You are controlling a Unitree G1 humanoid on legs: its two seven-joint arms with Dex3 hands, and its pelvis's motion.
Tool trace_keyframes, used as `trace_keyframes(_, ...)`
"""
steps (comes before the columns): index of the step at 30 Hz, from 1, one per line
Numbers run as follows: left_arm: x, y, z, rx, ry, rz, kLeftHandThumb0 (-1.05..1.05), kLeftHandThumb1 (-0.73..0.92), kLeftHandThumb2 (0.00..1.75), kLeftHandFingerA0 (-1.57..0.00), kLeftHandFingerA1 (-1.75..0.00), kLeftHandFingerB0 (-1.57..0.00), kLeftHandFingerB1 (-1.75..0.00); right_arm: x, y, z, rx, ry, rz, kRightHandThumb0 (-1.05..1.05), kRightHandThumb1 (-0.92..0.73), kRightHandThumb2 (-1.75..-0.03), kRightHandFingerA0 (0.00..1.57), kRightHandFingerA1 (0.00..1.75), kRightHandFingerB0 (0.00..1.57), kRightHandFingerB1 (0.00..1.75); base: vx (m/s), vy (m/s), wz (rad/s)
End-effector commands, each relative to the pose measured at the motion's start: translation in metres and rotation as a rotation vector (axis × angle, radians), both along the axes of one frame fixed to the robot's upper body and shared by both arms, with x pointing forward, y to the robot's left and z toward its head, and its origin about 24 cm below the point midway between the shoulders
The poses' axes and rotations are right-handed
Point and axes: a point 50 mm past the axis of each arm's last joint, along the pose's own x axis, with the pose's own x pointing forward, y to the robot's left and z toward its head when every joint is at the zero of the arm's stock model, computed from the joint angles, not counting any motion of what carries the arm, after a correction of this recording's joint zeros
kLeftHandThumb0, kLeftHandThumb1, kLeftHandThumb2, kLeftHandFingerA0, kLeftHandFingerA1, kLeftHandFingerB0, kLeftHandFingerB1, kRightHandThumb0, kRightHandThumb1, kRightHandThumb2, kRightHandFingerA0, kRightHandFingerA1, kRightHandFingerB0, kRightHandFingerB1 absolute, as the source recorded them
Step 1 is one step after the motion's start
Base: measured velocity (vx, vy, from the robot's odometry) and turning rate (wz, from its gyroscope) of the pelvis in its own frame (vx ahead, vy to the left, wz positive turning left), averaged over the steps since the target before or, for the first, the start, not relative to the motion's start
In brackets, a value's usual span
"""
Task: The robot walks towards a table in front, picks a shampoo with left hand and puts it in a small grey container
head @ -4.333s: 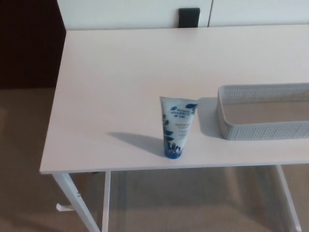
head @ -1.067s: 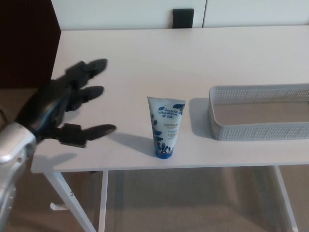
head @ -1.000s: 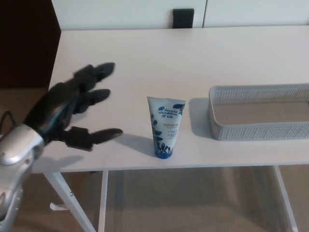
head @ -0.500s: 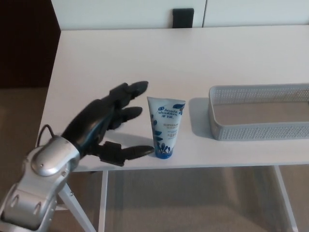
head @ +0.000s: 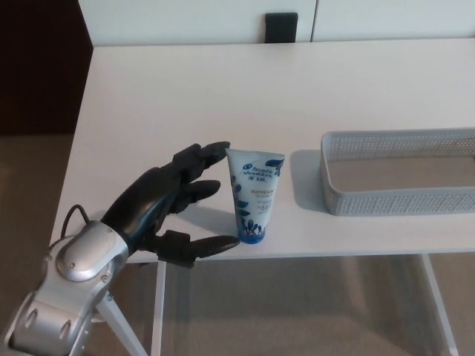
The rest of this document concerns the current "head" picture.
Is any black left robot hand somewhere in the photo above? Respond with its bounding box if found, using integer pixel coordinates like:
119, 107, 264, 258
99, 140, 242, 268

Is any white blue shampoo tube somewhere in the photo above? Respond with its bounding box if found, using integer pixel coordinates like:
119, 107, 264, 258
225, 148, 286, 245

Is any dark brown wooden cabinet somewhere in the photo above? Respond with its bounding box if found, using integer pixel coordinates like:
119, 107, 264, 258
0, 0, 94, 136

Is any black chair backrest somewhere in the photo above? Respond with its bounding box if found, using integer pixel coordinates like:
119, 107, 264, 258
265, 12, 299, 43

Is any grey perforated plastic basket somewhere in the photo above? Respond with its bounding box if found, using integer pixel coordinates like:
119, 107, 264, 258
320, 128, 475, 217

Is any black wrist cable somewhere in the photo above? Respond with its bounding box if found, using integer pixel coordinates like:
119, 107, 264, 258
60, 204, 91, 239

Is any white metal table frame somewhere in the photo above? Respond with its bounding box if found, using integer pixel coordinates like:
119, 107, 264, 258
94, 253, 464, 356

